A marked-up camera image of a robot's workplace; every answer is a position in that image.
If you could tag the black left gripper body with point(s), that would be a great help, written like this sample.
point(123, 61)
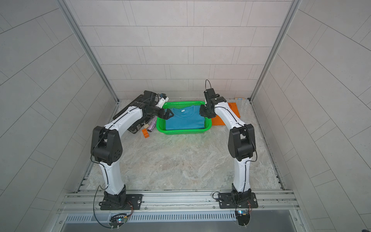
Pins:
point(162, 111)

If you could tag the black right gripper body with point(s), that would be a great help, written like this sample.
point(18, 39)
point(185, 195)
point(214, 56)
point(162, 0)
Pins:
point(212, 115)

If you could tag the green plastic basket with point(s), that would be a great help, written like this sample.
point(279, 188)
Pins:
point(182, 104)

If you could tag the blue t-shirt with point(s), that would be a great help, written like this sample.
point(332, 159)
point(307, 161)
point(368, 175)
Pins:
point(187, 118)

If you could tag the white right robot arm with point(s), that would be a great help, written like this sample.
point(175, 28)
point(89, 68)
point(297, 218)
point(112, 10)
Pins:
point(241, 144)

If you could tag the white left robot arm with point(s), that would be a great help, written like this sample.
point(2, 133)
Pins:
point(107, 147)

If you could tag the orange curved wooden block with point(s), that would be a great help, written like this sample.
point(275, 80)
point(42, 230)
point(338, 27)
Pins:
point(145, 133)

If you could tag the black ribbed hard case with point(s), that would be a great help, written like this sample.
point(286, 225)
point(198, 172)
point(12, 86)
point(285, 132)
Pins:
point(136, 121)

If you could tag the right circuit board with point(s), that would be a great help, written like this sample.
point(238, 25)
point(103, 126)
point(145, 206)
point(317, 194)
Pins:
point(243, 217)

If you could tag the circuit board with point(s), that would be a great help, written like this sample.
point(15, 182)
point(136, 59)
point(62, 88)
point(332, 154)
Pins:
point(116, 221)
point(243, 217)

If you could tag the left circuit board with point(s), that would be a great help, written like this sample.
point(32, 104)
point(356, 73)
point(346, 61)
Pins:
point(116, 221)

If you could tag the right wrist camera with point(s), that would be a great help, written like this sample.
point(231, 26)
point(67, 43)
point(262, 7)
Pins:
point(210, 95)

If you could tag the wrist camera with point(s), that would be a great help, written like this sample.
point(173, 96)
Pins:
point(210, 95)
point(153, 99)

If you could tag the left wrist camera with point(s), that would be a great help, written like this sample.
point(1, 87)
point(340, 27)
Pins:
point(153, 99)

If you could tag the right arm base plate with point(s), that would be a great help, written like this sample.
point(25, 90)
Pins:
point(230, 201)

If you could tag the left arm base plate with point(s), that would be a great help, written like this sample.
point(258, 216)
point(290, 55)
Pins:
point(121, 202)

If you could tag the aluminium rail frame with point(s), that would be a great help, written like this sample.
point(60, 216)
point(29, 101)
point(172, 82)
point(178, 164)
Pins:
point(174, 206)

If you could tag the right aluminium corner post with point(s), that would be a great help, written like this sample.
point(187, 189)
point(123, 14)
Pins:
point(277, 43)

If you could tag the aluminium corner post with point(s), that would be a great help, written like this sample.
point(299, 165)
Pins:
point(87, 49)
point(277, 43)

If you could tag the left aluminium corner post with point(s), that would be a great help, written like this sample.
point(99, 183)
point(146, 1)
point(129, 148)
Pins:
point(87, 49)

